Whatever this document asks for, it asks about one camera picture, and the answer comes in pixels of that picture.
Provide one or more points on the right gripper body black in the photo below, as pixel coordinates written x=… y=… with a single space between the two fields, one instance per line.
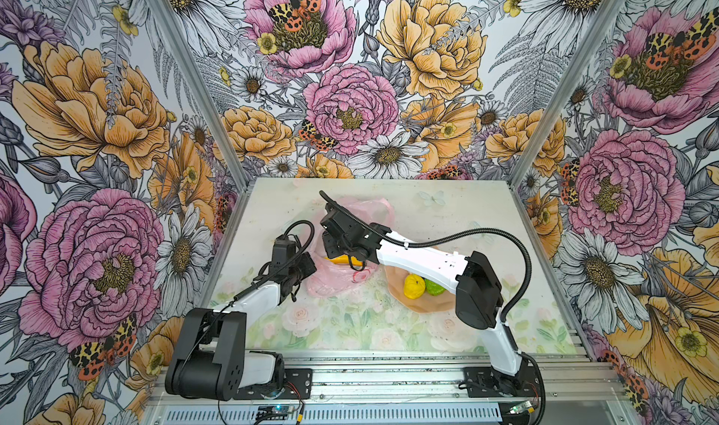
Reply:
x=336 y=246

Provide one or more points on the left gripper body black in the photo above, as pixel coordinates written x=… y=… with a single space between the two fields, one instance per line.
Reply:
x=302 y=268

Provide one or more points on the pink plastic bag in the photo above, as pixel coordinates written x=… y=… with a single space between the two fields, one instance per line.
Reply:
x=337 y=274

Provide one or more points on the yellow fake lemon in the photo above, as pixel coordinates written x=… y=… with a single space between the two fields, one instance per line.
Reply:
x=414 y=286

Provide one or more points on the green fake lime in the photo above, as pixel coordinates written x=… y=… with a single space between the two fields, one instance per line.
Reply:
x=433 y=289

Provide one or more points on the pink flower-shaped plate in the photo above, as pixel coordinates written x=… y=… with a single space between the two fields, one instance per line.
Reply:
x=438 y=266

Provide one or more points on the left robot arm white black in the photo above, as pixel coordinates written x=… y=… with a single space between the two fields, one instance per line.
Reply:
x=211 y=359

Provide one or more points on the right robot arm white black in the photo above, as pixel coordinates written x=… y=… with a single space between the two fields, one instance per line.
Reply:
x=471 y=279

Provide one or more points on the yellow fake banana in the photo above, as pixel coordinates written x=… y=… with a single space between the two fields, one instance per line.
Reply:
x=346 y=260

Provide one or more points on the left green circuit board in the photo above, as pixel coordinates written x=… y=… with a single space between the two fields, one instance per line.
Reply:
x=273 y=413

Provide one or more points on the green circuit board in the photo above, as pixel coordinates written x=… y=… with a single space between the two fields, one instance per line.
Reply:
x=525 y=407
x=273 y=413

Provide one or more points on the right green circuit board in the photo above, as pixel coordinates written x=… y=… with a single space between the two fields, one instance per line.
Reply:
x=525 y=407

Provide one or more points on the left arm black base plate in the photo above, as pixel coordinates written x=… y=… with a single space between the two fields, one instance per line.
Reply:
x=296 y=385

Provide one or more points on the aluminium rail frame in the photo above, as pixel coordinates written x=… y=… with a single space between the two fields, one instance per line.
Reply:
x=387 y=388

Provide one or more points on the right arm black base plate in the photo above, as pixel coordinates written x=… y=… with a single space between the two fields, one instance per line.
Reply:
x=485 y=382

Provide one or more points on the left aluminium corner post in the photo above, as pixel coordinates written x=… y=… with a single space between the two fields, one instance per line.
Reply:
x=175 y=36

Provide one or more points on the aluminium corner post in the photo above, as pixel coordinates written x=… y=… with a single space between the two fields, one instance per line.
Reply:
x=175 y=36
x=599 y=26

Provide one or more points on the right aluminium corner post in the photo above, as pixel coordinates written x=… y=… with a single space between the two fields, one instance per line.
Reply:
x=599 y=26

